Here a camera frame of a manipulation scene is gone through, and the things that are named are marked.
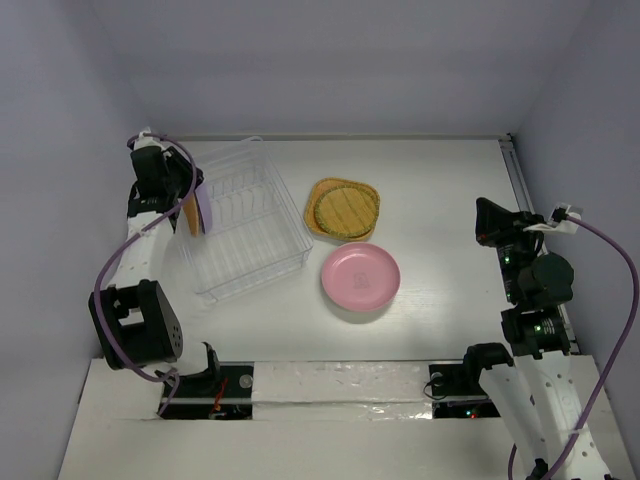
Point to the orange wooden round plate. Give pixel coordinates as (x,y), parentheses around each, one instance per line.
(192,214)

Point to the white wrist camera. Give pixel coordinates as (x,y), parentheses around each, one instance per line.
(559,222)
(143,143)

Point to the pink round plate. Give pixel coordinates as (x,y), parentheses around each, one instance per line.
(360,277)

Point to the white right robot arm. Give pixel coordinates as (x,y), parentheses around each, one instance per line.
(528,376)

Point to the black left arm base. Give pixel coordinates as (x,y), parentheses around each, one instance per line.
(202,396)

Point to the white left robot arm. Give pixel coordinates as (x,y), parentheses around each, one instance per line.
(134,320)

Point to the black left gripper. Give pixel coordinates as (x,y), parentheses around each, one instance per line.
(176,162)

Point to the small woven bamboo plate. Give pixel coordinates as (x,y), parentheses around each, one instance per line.
(347,212)

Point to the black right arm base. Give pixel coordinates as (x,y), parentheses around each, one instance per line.
(453,395)

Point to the purple round plate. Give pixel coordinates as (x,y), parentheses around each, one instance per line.
(203,208)

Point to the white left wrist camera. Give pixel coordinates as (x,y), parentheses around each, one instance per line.
(143,143)

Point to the clear wire dish rack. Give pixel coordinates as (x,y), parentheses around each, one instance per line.
(257,233)

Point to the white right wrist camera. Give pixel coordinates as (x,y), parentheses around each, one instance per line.
(559,222)

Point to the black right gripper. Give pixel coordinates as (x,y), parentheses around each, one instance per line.
(507,228)

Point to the woven bamboo square plate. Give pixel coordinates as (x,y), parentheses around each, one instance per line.
(318,189)

